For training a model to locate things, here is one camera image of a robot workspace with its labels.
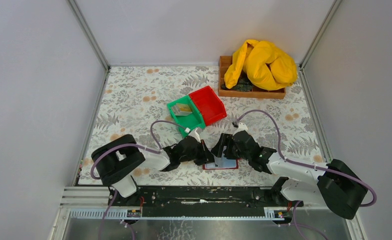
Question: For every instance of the gold credit card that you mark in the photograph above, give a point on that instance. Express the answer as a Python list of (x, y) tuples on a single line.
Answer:
[(181, 107)]

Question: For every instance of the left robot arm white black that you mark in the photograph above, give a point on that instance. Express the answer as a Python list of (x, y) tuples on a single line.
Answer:
[(115, 162)]

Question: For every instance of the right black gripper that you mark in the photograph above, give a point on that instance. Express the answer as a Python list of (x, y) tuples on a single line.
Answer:
[(229, 148)]

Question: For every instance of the red leather card holder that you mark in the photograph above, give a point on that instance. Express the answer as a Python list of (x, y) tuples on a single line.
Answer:
[(220, 165)]

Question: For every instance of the wooden tray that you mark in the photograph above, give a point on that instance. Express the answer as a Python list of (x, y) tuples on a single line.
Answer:
[(224, 63)]

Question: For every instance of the yellow cloth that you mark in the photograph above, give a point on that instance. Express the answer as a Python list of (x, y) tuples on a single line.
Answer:
[(267, 66)]

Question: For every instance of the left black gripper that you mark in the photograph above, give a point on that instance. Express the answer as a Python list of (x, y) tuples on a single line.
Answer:
[(199, 151)]

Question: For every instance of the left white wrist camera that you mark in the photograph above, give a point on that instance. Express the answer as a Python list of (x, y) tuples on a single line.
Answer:
[(195, 133)]

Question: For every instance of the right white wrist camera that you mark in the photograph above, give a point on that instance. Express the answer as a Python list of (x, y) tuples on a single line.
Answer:
[(239, 127)]

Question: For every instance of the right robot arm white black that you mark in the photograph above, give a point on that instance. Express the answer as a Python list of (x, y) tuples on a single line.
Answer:
[(333, 185)]

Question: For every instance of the silver cards in green bin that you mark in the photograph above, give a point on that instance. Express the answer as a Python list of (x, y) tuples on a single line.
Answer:
[(182, 114)]

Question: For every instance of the floral table mat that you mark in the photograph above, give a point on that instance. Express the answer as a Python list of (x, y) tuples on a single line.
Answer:
[(135, 102)]

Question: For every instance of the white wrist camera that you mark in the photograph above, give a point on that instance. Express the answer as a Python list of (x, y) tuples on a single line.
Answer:
[(195, 133), (239, 127)]

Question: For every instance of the red plastic bin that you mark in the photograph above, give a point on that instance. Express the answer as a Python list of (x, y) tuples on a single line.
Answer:
[(209, 105)]

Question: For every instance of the dark green item in tray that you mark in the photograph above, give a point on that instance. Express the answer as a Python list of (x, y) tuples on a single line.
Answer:
[(243, 85)]

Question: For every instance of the green plastic bin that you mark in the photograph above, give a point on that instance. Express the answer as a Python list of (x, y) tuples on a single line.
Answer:
[(190, 121)]

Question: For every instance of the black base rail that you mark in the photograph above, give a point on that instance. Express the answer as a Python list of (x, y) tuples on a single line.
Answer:
[(174, 201)]

